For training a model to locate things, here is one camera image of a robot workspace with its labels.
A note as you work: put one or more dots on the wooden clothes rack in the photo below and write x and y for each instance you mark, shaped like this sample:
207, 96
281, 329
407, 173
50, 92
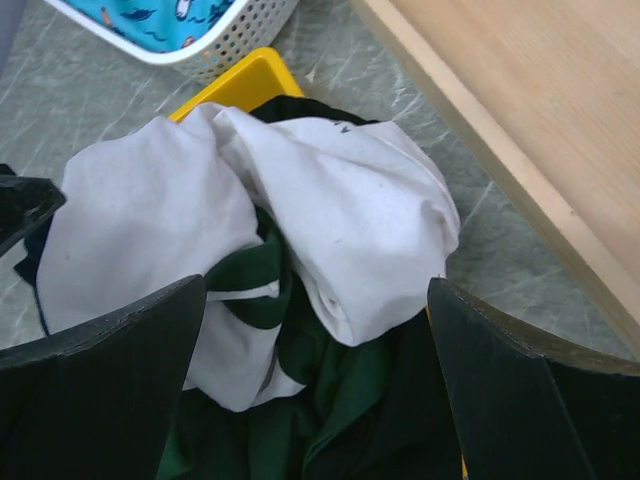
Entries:
545, 94

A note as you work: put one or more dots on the dark navy clothes pile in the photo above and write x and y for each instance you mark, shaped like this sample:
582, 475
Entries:
27, 268

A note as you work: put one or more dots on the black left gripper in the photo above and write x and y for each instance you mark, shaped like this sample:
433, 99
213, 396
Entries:
26, 203

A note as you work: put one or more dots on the white perforated plastic basket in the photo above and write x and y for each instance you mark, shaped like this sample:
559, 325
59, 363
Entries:
245, 27

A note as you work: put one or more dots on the yellow plastic tray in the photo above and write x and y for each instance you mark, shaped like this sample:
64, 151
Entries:
257, 78

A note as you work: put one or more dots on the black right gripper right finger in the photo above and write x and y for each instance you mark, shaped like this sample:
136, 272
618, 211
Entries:
528, 404

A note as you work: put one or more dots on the blue shark print cloth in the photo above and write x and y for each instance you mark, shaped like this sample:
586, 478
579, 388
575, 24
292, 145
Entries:
158, 26

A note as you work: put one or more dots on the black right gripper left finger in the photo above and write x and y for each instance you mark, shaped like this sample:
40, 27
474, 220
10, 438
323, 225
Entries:
96, 401

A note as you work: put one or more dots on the white and green t-shirt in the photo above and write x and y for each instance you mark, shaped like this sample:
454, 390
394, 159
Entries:
317, 234

